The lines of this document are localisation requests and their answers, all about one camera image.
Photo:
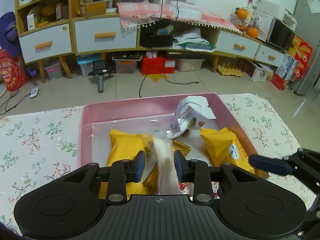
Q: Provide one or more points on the pink snack box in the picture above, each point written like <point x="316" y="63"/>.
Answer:
<point x="150" y="117"/>

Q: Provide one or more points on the pink checked cloth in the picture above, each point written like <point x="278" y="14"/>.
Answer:
<point x="135" y="15"/>

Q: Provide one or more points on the white microwave oven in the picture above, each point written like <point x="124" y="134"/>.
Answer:
<point x="283" y="24"/>

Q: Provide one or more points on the yellow snack bag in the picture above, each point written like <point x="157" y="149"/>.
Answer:
<point x="126" y="146"/>
<point x="223" y="146"/>

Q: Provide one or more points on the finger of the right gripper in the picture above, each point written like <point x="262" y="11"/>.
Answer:
<point x="272" y="165"/>

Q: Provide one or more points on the yellow snack bag right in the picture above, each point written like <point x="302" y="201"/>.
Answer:
<point x="223" y="146"/>

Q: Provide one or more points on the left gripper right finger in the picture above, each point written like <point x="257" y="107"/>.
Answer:
<point x="197" y="171"/>

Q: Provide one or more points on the white crumpled snack packet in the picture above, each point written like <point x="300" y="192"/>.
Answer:
<point x="191" y="113"/>

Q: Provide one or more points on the red packet in box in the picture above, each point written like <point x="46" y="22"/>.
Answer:
<point x="188" y="189"/>

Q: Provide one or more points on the clear white bread packet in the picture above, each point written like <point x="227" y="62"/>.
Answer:
<point x="163" y="178"/>

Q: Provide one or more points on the red gift bag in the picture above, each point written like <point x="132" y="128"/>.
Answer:
<point x="13" y="71"/>

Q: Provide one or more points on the wooden cabinet with drawers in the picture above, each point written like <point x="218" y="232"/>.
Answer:
<point x="122" y="31"/>

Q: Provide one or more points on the red storage box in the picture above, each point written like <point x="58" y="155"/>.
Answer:
<point x="156" y="65"/>

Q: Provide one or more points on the purple plush toy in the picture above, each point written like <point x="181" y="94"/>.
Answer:
<point x="9" y="35"/>

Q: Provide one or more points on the floral tablecloth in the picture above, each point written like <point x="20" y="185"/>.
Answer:
<point x="37" y="148"/>

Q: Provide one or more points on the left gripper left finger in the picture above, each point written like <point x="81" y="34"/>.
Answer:
<point x="119" y="174"/>

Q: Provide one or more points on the yellow snack bag left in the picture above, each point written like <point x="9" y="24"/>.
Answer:
<point x="126" y="146"/>

